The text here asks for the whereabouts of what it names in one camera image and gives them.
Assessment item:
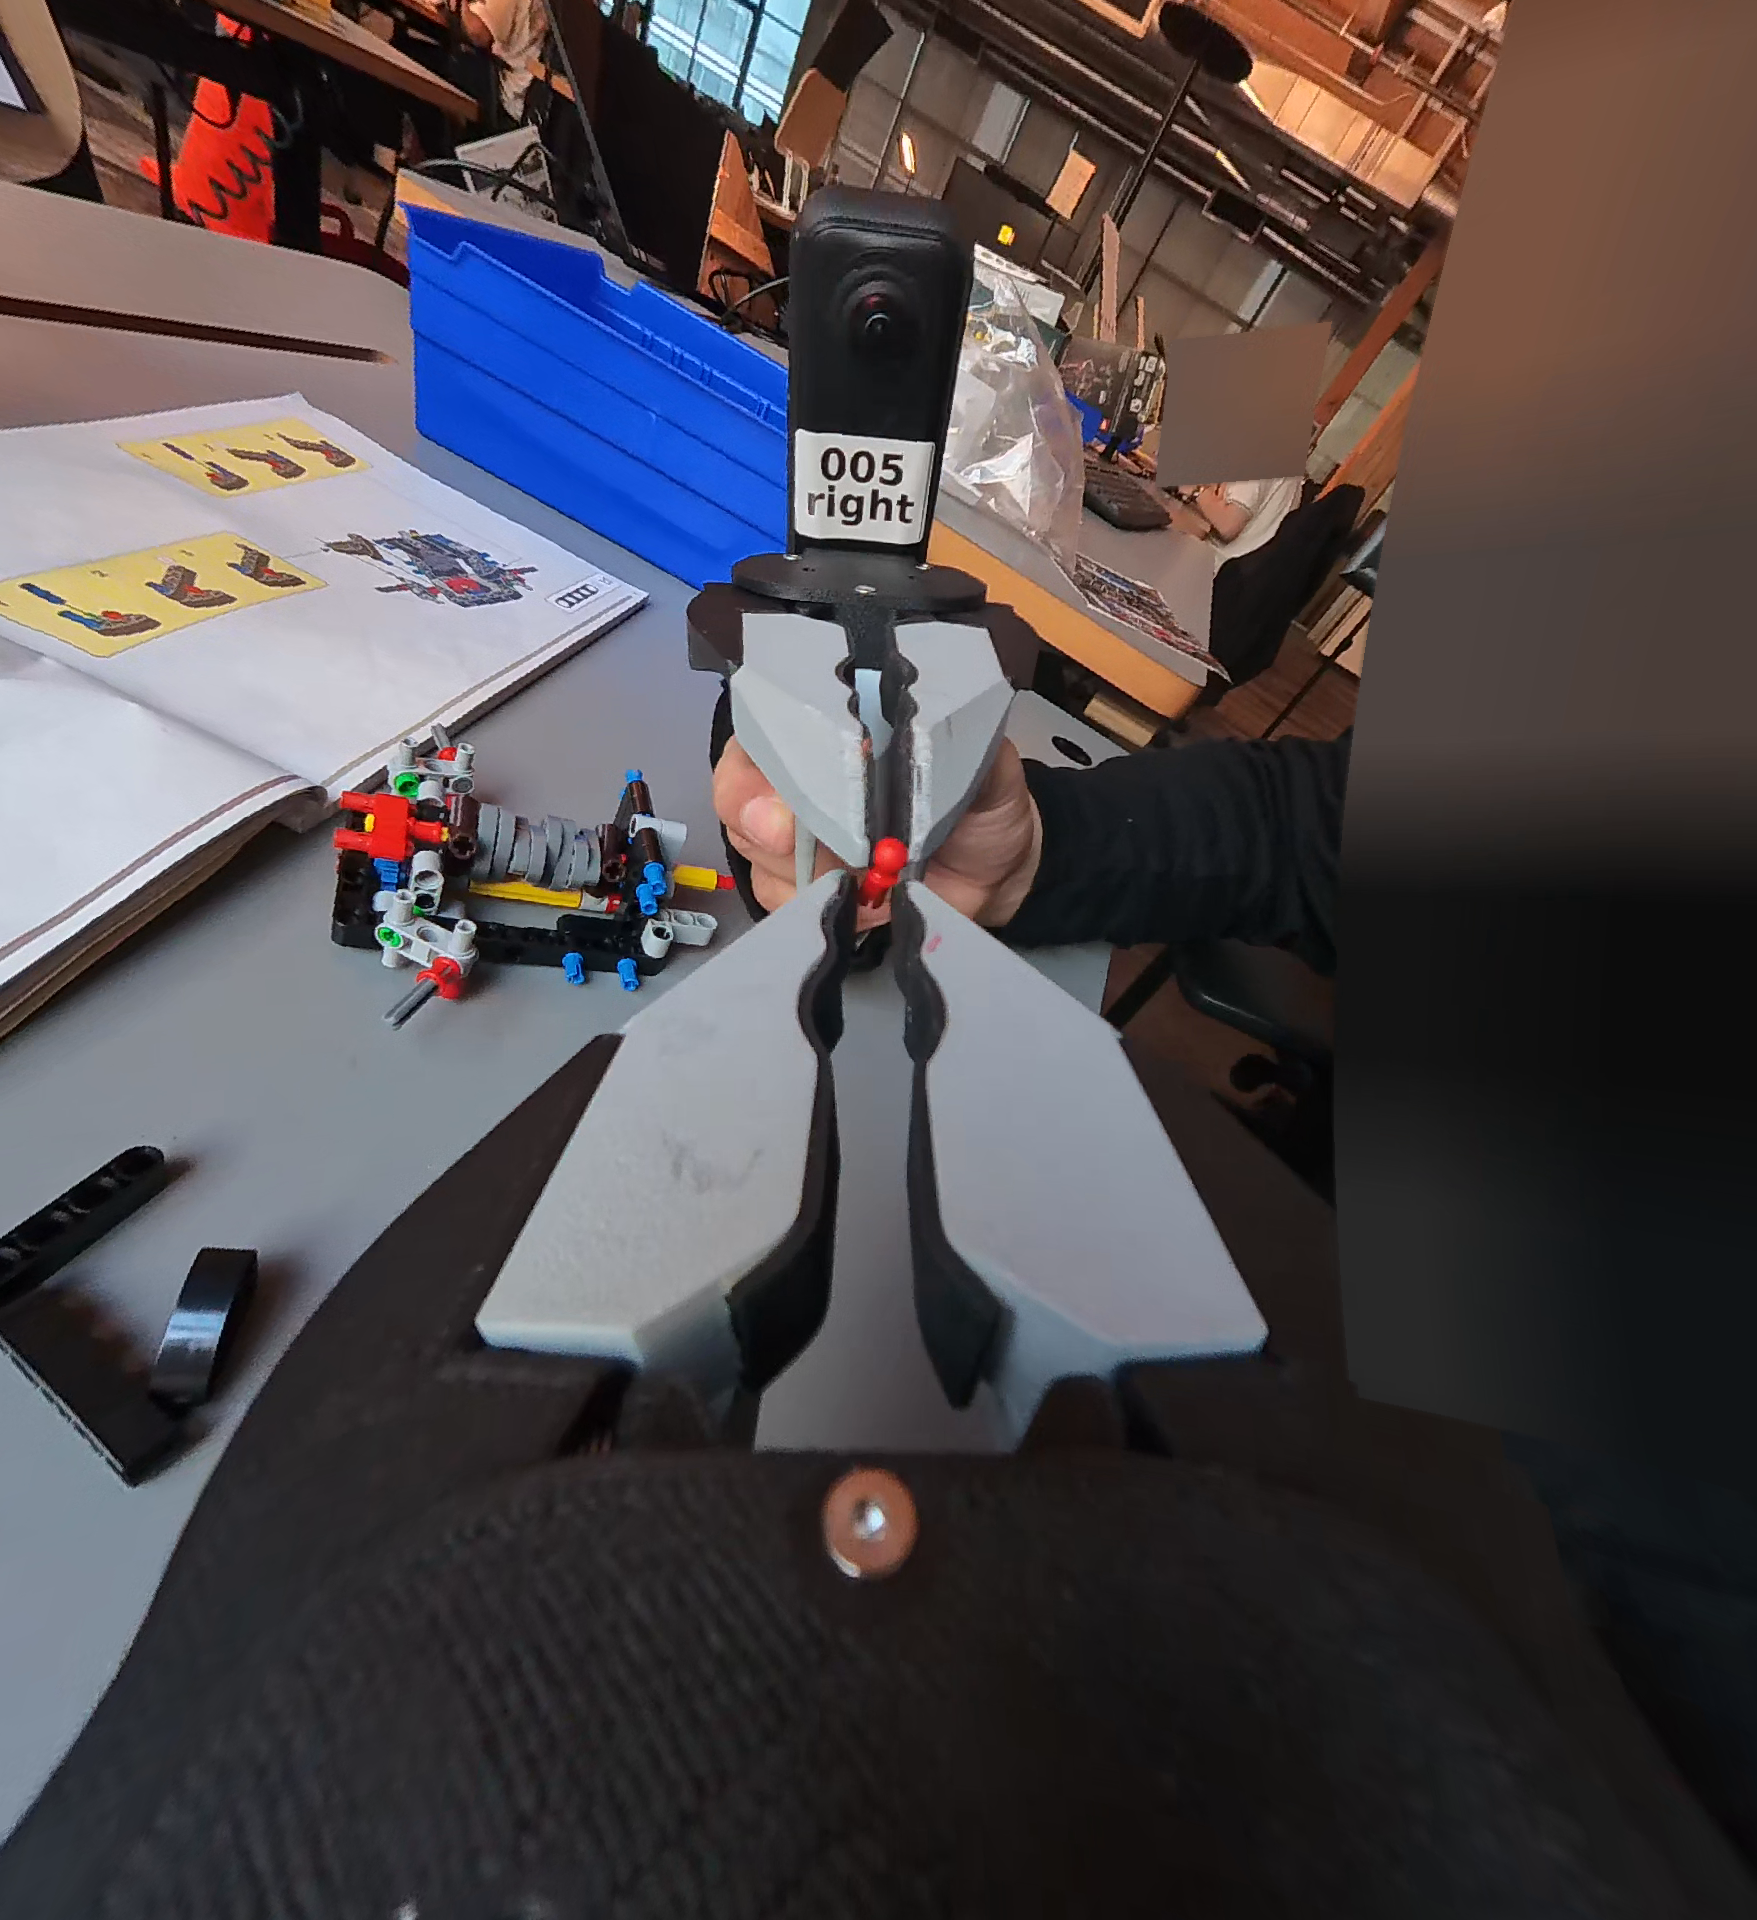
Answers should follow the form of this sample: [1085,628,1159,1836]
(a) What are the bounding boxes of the blue storage bin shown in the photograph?
[402,199,793,590]

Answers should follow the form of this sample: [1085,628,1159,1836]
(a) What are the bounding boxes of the black curved lego panel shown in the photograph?
[0,1245,260,1487]

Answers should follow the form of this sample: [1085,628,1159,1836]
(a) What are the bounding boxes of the long black lego beam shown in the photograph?
[0,1147,169,1353]

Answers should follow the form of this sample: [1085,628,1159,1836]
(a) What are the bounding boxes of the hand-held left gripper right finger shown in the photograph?
[897,879,1270,1455]

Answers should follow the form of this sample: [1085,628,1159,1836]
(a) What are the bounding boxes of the black pole lamp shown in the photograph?
[1110,0,1255,302]

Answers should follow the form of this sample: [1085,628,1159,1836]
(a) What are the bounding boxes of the partly built lego assembly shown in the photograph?
[330,724,738,1029]

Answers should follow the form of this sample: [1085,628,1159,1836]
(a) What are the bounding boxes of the black keyboard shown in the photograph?
[1079,457,1178,535]

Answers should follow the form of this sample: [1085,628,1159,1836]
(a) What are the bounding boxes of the black office chair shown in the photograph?
[1175,943,1341,1194]

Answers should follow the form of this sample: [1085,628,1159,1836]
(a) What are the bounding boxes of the person's right forearm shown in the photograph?
[1000,733,1354,975]

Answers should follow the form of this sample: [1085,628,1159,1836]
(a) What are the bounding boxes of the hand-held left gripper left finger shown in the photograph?
[476,873,841,1396]

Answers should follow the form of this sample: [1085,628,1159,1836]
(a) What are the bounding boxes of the person's right hand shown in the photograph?
[708,733,1046,943]

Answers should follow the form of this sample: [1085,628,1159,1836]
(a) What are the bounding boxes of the clear plastic bag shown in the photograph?
[946,247,1097,513]

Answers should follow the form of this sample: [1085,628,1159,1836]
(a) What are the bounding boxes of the orange traffic cone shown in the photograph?
[164,61,287,245]

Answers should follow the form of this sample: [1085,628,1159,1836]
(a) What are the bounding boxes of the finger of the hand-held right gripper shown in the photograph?
[884,605,1024,873]
[732,600,895,879]

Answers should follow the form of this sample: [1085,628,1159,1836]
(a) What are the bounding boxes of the printed paper sheets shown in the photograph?
[1067,553,1227,675]

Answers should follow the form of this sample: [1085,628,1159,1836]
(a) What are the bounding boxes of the lego instruction booklet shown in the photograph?
[0,394,650,1098]

